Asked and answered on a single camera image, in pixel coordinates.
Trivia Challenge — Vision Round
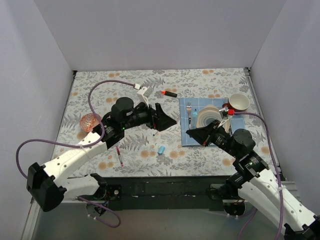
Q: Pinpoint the silver fork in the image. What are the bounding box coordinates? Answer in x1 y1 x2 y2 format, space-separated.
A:
186 102 192 129

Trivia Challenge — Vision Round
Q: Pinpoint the beige ceramic plate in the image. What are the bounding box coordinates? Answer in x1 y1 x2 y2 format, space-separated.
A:
196 104 230 132

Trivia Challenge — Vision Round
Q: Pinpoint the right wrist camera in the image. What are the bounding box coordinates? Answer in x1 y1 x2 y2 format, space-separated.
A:
219 106 235 127

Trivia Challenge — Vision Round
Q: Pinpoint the blue checkered cloth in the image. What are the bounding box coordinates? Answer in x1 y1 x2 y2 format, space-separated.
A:
178 96 247 147

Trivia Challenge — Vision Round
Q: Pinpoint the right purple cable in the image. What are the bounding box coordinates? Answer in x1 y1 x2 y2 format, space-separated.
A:
233 111 285 240

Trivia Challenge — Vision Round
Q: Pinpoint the light blue marker cap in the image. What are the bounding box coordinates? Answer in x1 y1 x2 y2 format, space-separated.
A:
157 145 166 155

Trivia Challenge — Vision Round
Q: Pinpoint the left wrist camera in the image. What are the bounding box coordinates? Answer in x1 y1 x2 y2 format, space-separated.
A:
137 86 153 106

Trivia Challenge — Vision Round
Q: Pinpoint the pink pen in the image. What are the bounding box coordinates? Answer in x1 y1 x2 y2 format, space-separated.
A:
116 146 124 167

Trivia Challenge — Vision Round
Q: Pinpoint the orange black highlighter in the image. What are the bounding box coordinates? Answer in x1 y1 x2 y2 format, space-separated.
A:
161 90 178 98

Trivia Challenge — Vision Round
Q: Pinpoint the light blue marker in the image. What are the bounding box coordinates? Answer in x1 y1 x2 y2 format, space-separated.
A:
191 109 198 126

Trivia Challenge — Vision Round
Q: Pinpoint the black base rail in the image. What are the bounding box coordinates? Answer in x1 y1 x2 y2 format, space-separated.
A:
77 176 251 216

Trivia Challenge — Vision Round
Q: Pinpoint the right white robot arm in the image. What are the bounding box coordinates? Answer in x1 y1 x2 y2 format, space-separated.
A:
186 120 320 240

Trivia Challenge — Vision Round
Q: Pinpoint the red white cup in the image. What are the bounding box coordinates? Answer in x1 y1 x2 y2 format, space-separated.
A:
222 93 250 112

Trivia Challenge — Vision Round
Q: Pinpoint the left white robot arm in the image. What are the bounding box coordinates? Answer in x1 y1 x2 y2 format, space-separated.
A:
26 97 177 212

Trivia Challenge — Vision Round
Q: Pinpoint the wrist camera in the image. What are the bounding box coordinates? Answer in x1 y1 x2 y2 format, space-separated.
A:
219 106 235 127
137 86 153 106

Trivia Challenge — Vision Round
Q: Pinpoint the orange patterned bowl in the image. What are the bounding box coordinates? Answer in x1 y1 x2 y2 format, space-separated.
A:
79 113 102 133

